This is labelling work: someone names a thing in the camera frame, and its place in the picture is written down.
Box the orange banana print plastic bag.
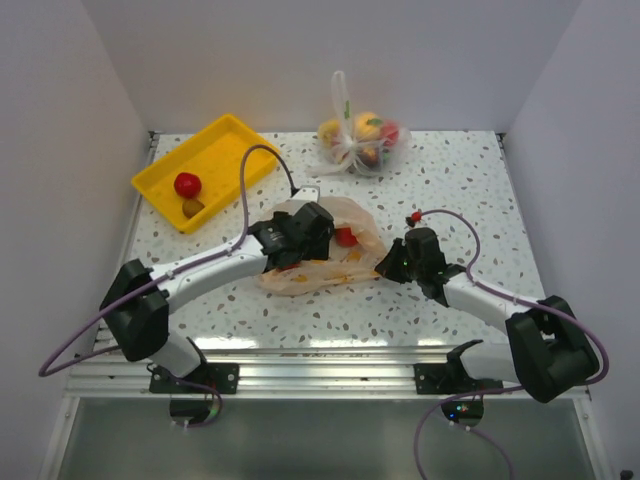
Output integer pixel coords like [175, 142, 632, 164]
[256, 196, 387, 296]

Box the aluminium mounting rail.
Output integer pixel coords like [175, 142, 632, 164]
[65, 347, 447, 400]

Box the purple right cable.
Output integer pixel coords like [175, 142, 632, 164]
[414, 208, 612, 480]

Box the purple cable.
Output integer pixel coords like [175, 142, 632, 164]
[38, 144, 301, 429]
[414, 208, 612, 480]

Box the red apple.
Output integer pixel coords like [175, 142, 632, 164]
[334, 227, 358, 248]

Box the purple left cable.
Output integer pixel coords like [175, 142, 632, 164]
[38, 144, 301, 429]

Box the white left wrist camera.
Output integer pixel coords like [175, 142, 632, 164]
[291, 186, 321, 203]

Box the small red fruit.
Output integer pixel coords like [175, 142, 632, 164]
[173, 172, 202, 199]

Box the yellow plastic tray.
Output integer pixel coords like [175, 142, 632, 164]
[131, 114, 268, 234]

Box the clear plastic bag of fruit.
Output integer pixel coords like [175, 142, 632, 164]
[307, 70, 411, 176]

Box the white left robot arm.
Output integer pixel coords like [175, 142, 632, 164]
[101, 202, 334, 393]

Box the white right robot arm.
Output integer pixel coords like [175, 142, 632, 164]
[375, 228, 600, 403]

